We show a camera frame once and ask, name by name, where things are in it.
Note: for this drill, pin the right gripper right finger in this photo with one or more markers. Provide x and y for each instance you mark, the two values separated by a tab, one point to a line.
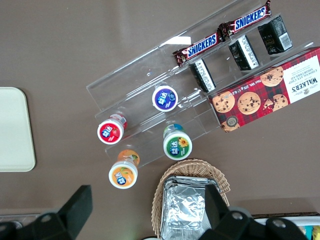
225	225

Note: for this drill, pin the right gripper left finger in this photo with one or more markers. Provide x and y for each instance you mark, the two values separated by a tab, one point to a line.
70	215

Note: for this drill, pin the white snack tray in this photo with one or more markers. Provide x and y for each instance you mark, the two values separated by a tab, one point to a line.
285	218

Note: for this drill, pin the light wicker basket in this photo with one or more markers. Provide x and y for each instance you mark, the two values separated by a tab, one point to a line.
195	167

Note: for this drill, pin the beige plastic tray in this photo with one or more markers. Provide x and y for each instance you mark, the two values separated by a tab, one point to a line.
15	130

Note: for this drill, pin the foil container stack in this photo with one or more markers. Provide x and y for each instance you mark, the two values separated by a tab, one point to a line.
182	210

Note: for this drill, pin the orange yogurt bottle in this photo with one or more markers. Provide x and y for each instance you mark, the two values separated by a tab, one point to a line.
123	175

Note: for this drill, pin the green yogurt bottle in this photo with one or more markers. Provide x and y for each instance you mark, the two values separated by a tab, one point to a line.
177	147

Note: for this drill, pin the red yogurt bottle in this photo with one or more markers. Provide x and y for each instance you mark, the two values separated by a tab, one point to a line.
110	131

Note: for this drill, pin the red Walkers cookie box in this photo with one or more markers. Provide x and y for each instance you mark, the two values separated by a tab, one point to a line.
265	95

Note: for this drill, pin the blue yogurt bottle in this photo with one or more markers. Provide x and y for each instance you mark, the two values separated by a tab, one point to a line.
165	98

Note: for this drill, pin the small black box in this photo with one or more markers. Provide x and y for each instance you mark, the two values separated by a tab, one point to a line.
202	75
243	52
275	35

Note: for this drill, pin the clear acrylic stepped stand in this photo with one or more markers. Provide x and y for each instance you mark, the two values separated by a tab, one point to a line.
225	7
140	75

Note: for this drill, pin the Snickers bar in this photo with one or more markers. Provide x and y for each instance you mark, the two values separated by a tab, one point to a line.
200	48
247	18

